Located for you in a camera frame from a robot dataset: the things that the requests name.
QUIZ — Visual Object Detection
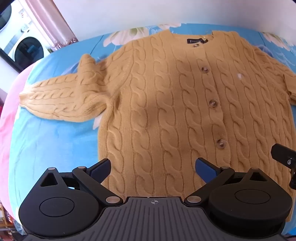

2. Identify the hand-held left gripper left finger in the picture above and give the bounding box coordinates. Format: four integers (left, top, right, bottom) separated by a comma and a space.
40, 159, 123, 207

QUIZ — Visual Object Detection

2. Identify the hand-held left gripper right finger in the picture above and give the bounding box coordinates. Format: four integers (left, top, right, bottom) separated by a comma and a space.
184, 158, 270, 208

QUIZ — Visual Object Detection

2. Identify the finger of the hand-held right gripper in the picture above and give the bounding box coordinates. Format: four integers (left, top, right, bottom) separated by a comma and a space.
270, 144, 296, 189

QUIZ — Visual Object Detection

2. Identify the mustard cable-knit cardigan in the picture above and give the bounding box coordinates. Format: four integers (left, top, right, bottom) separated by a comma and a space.
19, 30, 296, 198

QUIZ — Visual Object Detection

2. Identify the blue floral bedsheet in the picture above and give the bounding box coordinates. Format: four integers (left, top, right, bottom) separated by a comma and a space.
7, 22, 296, 233

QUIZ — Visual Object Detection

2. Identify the pink blanket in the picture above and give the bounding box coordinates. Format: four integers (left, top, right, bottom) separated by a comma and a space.
0, 62, 36, 216

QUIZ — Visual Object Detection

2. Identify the white washing machine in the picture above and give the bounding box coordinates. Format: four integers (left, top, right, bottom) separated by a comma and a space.
0, 0, 37, 35
8, 29, 51, 68

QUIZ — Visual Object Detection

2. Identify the pink curtain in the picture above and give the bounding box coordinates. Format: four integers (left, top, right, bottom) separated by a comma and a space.
24, 0, 77, 53

